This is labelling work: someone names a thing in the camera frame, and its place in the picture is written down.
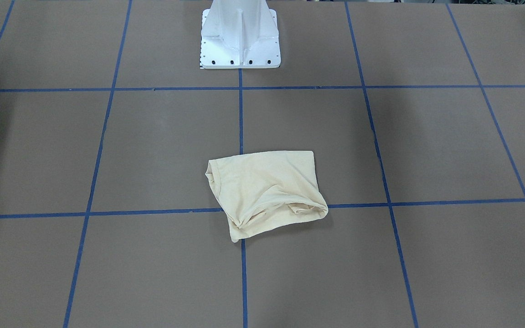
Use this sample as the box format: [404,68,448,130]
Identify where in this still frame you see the brown paper table cover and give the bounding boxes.
[0,0,525,328]

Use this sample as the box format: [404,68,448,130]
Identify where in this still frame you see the beige printed t-shirt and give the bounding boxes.
[206,151,329,243]

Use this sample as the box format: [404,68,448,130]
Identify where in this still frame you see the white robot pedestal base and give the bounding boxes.
[200,0,281,69]

